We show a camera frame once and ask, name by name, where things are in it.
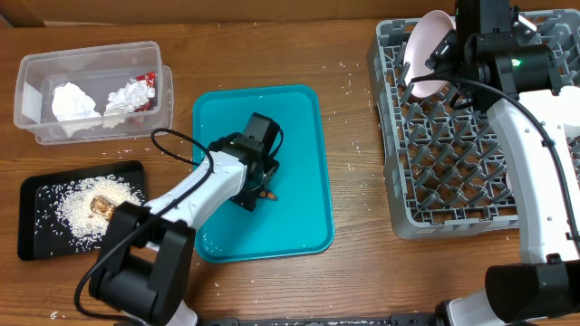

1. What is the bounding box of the large white plate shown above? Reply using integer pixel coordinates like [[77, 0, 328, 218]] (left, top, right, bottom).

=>
[[403, 10, 456, 99]]

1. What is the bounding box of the pile of white rice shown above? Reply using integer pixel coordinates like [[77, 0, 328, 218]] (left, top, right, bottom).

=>
[[34, 175, 146, 255]]

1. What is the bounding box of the teal plastic tray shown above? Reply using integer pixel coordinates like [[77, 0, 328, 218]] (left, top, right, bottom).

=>
[[192, 85, 334, 263]]

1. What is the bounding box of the clear plastic bin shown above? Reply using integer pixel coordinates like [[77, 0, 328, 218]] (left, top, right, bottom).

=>
[[14, 42, 174, 145]]

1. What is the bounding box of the brown walnut piece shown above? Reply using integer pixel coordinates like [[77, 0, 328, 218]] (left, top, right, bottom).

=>
[[90, 197, 116, 221]]

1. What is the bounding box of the black plastic tray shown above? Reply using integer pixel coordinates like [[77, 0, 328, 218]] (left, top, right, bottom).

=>
[[17, 160, 148, 261]]

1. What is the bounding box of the grey dishwasher rack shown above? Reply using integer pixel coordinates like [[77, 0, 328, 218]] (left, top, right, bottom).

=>
[[368, 10, 579, 239]]

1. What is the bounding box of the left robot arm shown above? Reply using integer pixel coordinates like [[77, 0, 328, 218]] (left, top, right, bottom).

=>
[[76, 131, 284, 325]]

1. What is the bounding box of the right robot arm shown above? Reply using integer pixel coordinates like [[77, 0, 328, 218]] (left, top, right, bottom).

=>
[[408, 27, 579, 325]]

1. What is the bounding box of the white napkin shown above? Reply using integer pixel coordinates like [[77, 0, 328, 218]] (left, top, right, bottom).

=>
[[52, 82, 102, 138]]

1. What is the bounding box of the white tissue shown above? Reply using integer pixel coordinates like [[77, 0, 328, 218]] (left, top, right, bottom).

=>
[[103, 81, 148, 129]]

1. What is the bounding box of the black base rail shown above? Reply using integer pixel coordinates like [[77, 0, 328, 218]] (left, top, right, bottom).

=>
[[200, 312, 445, 326]]

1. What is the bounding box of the red snack wrapper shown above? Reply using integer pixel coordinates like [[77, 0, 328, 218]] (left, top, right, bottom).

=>
[[130, 72, 157, 112]]

